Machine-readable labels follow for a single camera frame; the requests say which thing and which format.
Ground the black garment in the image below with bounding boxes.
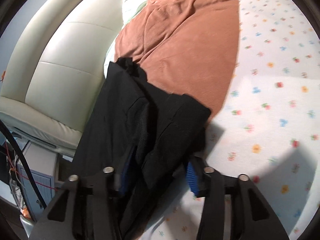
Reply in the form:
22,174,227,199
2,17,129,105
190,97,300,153
73,57,211,239

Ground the orange quilted comforter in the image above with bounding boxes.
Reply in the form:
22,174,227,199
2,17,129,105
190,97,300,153
114,0,240,116

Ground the white bedside cabinet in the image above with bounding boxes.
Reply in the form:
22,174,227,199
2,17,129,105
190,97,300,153
17,142,57,221

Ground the cream padded headboard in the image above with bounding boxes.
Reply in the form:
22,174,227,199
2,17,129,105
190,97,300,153
1,0,123,156

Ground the pale green pillow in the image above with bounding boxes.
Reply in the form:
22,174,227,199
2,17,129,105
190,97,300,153
103,0,148,78

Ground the white dotted bed sheet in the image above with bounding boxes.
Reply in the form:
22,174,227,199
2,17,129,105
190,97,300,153
139,0,320,240

